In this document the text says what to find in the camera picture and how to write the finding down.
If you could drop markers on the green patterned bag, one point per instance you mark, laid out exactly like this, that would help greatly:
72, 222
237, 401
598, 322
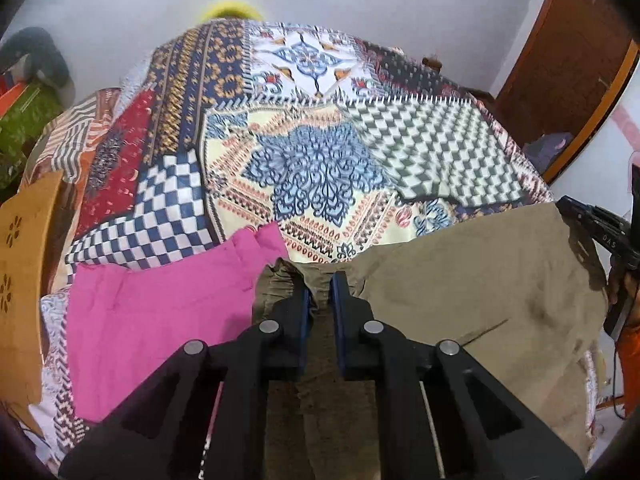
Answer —
27, 125

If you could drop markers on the patchwork printed bed sheet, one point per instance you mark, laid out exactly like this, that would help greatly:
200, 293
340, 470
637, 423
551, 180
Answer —
320, 170

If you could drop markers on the wooden board with flower cutouts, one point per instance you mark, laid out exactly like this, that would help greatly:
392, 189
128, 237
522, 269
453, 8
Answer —
25, 270

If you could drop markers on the brown wooden door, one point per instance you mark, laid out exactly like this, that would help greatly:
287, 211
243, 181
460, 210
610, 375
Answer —
565, 60

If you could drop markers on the person's orange clothing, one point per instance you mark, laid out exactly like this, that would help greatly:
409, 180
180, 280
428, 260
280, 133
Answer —
631, 370

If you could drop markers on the pink pants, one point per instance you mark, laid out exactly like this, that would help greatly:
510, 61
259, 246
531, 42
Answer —
165, 320

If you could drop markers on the grey plush object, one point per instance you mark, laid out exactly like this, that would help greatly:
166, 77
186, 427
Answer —
47, 57

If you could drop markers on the person's right hand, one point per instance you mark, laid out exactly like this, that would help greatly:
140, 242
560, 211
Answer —
627, 285

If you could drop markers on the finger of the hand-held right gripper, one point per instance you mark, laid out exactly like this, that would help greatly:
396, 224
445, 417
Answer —
580, 217

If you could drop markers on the pink wall decoration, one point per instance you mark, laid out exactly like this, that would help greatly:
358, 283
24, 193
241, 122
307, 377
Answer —
627, 127

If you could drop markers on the olive pants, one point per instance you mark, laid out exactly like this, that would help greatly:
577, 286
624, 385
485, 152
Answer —
475, 285

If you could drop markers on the purple cloth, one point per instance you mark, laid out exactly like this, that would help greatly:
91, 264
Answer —
547, 146

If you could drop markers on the wooden bed post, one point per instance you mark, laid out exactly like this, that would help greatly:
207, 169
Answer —
432, 63

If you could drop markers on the orange box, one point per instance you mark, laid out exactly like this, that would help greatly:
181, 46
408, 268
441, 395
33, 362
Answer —
11, 91

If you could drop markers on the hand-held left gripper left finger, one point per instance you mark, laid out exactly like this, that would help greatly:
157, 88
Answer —
306, 310

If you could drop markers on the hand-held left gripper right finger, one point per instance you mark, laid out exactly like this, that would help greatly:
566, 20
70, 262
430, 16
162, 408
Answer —
336, 310

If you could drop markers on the yellow round object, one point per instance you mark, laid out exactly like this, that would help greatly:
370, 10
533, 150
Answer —
230, 10

